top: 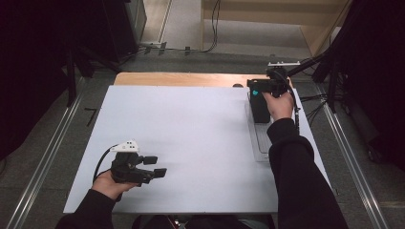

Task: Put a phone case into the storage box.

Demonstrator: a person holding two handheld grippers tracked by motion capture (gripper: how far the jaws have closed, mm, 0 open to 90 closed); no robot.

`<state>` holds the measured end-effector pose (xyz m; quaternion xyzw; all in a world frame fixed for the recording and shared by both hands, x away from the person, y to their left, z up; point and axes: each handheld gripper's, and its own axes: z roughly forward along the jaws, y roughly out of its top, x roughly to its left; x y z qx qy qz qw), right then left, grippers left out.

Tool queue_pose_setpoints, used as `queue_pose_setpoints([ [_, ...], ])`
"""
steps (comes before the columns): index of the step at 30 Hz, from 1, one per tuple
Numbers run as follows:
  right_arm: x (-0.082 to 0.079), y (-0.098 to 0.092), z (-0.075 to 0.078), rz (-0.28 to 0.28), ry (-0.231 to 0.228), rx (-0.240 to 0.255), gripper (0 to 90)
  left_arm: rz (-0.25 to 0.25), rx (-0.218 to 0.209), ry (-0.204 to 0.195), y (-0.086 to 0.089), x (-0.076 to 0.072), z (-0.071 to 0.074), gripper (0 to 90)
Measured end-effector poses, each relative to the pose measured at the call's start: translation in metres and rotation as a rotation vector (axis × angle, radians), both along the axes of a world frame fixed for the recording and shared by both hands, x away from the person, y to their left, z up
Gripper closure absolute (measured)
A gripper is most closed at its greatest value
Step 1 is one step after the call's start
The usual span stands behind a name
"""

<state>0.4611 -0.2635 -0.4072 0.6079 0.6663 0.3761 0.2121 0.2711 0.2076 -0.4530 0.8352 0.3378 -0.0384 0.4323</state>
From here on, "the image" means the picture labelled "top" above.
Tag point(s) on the clear plastic rack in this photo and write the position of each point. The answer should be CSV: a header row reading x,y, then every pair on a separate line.
x,y
261,140

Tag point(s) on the wooden shelf unit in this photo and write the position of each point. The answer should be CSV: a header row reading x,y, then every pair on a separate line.
x,y
318,31

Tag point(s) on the black stand legs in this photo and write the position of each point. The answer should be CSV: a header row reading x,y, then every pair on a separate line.
x,y
71,79
332,82

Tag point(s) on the person's left hand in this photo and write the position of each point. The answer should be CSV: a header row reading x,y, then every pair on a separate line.
x,y
106,184

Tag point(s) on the person's right hand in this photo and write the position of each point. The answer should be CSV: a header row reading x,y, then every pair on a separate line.
x,y
280,106

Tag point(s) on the metal floor rail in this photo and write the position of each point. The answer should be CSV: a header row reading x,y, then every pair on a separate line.
x,y
353,165
44,165

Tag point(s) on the white board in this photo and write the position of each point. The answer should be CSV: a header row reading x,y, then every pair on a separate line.
x,y
191,133

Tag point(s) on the black cabinet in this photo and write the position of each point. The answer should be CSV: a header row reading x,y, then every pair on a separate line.
x,y
111,25

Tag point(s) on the black phone case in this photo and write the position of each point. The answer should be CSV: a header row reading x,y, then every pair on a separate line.
x,y
259,109

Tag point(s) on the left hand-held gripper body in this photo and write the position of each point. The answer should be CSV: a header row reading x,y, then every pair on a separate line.
x,y
125,171

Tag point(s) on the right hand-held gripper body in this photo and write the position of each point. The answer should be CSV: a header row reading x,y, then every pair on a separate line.
x,y
277,84

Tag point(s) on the black curtain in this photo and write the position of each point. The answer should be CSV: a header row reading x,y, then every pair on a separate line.
x,y
375,79
31,63

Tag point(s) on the wooden table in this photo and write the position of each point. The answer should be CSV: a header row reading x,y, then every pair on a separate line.
x,y
191,79

